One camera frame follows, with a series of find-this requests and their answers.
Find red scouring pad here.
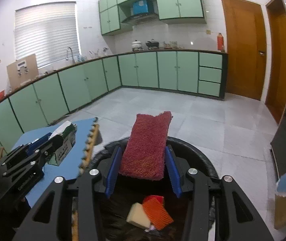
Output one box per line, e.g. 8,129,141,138
119,111,172,181

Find orange foam net sleeve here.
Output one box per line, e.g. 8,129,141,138
142,195,174,231

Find yellow sponge block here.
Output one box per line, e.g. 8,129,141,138
126,203,151,230

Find milk carton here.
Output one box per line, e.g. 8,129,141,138
47,121,77,166

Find black trash bin bag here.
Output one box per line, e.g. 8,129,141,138
86,137,218,240

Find green lower kitchen cabinets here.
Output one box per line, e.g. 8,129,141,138
0,50,228,152

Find blue foam table mat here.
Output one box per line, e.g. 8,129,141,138
25,117,97,207

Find brown cardboard box on counter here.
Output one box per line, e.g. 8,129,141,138
6,54,39,91

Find chrome sink faucet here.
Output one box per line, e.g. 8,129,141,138
66,47,76,64

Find white cooking pot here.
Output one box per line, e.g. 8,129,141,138
131,40,143,51

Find black wok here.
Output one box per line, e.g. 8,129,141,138
146,39,159,50

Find red thermos bottle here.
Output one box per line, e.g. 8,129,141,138
217,33,224,52

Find white window blind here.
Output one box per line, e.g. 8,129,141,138
14,1,80,67

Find range hood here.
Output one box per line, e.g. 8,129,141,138
122,13,159,26

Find wooden door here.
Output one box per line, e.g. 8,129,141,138
265,0,286,123
222,0,266,100

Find blue box above hood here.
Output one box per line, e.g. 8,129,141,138
132,0,149,15

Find green upper wall cabinets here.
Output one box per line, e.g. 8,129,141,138
98,0,206,35

